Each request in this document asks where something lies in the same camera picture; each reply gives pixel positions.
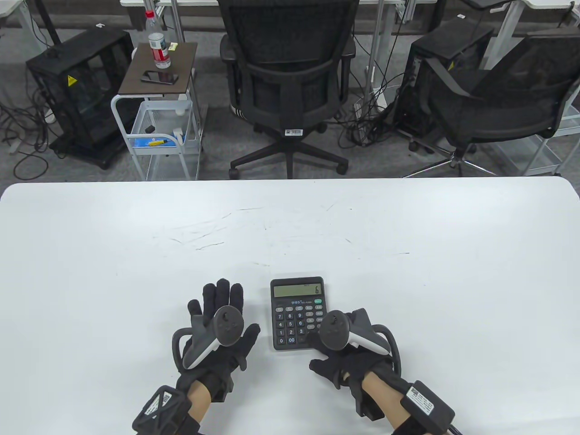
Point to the black smartphone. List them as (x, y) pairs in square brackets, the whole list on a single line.
[(159, 78)]

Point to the clear bottle with red cap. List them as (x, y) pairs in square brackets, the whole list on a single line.
[(158, 45)]

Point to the person's right hand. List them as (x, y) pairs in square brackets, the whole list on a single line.
[(344, 367)]

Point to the black chair with chrome base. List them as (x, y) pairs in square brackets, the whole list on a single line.
[(521, 90)]

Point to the black framed wrist camera mount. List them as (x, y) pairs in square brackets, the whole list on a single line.
[(158, 410)]

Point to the white desk with thick leg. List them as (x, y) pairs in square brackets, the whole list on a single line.
[(504, 36)]

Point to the white desk with metal legs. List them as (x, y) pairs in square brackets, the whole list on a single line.
[(378, 54)]

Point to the person's right forearm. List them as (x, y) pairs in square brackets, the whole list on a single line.
[(383, 394)]

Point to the black calculator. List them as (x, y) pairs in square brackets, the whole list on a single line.
[(294, 317)]

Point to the black cabinet with yellow label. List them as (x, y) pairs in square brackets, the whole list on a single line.
[(81, 90)]

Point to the yellow pen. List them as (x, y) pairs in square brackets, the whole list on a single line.
[(159, 142)]

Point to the grey white right hand controller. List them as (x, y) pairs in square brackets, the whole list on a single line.
[(334, 328)]

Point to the black mesh office chair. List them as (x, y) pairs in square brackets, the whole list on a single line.
[(290, 45)]

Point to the white power strip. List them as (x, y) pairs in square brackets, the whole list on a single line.
[(360, 120)]

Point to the white cart with brown top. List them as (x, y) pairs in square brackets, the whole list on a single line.
[(140, 78)]

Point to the grey white left hand controller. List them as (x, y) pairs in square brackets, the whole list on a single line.
[(226, 324)]

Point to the grey white hand controller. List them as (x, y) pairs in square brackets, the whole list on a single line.
[(334, 328), (226, 324)]

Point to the black computer tower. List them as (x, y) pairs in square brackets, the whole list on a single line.
[(453, 41)]

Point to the person's left forearm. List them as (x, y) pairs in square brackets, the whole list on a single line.
[(199, 398)]

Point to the person's left hand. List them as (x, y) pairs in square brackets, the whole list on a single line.
[(222, 294)]

